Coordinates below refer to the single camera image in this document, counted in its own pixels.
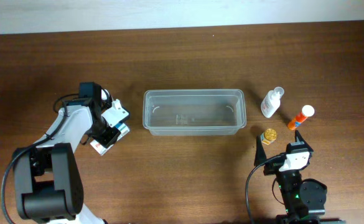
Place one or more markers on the Panadol medicine box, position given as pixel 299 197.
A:
pixel 104 148

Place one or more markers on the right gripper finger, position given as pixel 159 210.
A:
pixel 301 143
pixel 260 155

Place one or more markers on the white spray bottle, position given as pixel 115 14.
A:
pixel 271 102

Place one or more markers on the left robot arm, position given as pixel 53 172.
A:
pixel 47 182

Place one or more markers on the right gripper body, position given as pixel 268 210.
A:
pixel 273 168

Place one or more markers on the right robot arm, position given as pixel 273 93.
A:
pixel 303 199

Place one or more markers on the orange tube white cap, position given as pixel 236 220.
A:
pixel 306 112

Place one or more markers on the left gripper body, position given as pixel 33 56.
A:
pixel 104 132

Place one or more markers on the small jar gold lid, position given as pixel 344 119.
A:
pixel 268 136

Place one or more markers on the dark bottle white cap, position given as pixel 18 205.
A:
pixel 105 96

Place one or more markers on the clear plastic container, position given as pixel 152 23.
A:
pixel 199 112

